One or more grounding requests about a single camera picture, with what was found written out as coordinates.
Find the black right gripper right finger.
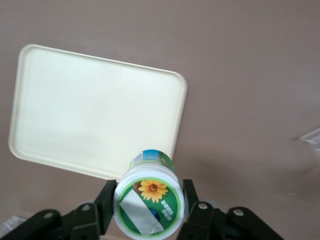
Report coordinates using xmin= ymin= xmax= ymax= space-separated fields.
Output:
xmin=174 ymin=178 xmax=284 ymax=240

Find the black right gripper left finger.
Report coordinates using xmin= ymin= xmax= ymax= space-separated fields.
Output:
xmin=0 ymin=179 xmax=118 ymax=240

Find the green gum bottle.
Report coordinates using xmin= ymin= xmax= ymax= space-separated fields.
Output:
xmin=112 ymin=149 xmax=186 ymax=239

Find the cream plastic tray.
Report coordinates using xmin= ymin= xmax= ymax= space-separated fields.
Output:
xmin=7 ymin=43 xmax=189 ymax=182

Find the clear acrylic stepped stand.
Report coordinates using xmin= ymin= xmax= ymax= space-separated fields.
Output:
xmin=291 ymin=126 xmax=320 ymax=165

